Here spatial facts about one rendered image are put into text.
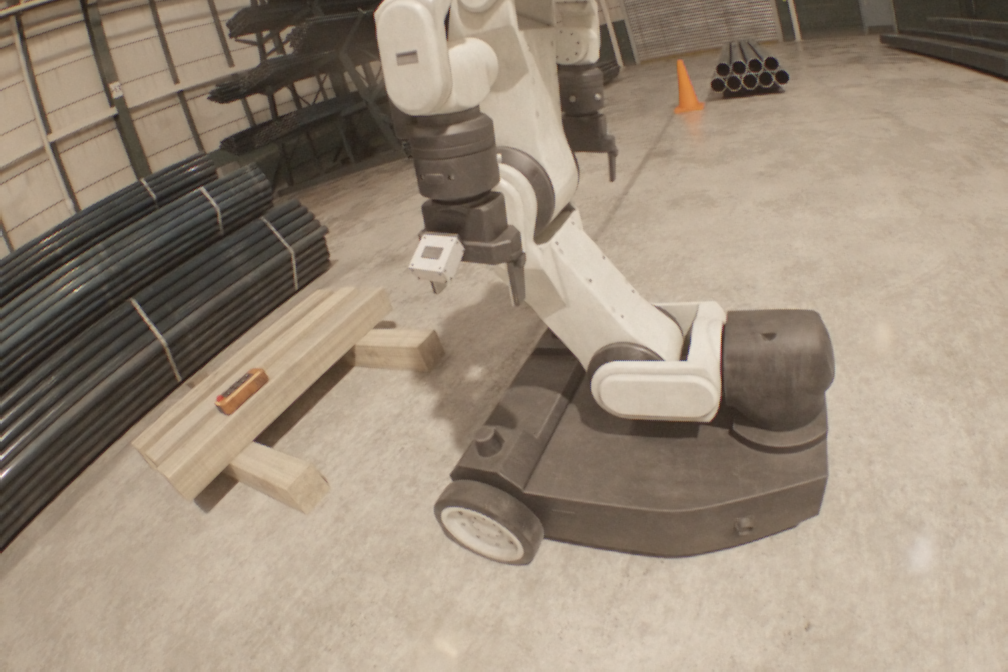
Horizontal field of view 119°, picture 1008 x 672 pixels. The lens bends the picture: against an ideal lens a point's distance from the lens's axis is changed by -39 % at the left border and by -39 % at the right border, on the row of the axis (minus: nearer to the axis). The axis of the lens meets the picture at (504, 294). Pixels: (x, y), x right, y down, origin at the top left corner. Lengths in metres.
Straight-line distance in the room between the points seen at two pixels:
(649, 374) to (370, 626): 0.69
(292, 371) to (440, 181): 1.15
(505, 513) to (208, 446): 0.91
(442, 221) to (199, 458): 1.09
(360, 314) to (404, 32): 1.36
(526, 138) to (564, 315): 0.28
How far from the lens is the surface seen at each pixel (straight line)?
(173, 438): 1.60
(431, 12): 0.44
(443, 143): 0.47
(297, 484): 1.25
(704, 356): 0.73
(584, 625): 0.86
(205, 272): 2.62
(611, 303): 0.74
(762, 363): 0.73
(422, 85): 0.45
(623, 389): 0.75
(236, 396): 1.48
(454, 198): 0.48
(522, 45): 0.63
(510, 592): 0.92
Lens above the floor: 0.78
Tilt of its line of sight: 25 degrees down
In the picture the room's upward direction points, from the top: 19 degrees counter-clockwise
